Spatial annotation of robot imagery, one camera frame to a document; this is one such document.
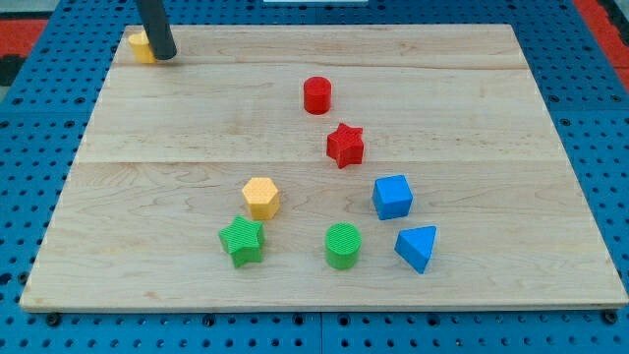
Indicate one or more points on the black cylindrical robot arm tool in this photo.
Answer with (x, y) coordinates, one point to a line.
(157, 28)

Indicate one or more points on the yellow hexagon block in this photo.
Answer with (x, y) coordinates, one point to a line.
(262, 198)

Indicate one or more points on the wooden board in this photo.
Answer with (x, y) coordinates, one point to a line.
(455, 109)

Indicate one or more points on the red star block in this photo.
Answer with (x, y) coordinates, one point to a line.
(345, 145)

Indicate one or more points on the green cylinder block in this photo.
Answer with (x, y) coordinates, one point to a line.
(343, 242)

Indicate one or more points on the blue cube block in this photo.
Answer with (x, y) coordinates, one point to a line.
(392, 197)

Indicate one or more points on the red cylinder block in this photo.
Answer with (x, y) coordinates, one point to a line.
(317, 95)

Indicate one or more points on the green star block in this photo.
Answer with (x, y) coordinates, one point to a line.
(243, 241)

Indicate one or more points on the blue triangular prism block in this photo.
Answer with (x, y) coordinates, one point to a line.
(415, 246)

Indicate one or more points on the yellow block behind tool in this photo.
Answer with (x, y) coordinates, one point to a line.
(141, 48)

